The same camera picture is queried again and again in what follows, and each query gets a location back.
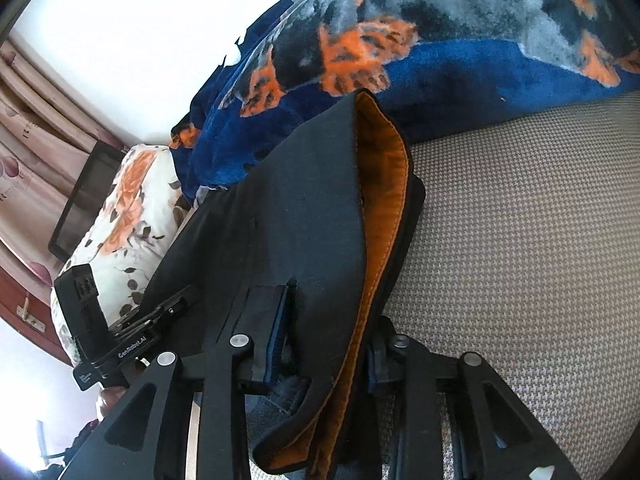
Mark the brown wooden headboard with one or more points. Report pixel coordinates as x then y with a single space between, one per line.
25 295

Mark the black pants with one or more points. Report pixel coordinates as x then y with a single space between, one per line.
280 220

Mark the blue printed fleece blanket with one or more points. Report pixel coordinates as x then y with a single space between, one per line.
450 75

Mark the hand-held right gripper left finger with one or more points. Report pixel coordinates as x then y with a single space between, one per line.
276 335

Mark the beige bed mattress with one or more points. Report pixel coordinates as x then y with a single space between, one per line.
525 235

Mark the pink patterned curtain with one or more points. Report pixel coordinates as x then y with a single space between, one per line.
30 170

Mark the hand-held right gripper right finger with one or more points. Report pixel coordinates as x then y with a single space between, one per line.
375 376

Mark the black framed panel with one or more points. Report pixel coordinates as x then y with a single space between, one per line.
80 200

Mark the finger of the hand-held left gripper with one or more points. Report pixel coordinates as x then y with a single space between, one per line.
167 305

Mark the white wall socket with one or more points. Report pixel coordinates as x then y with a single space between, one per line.
30 317

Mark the white floral pillow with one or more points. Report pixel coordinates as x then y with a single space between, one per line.
125 220

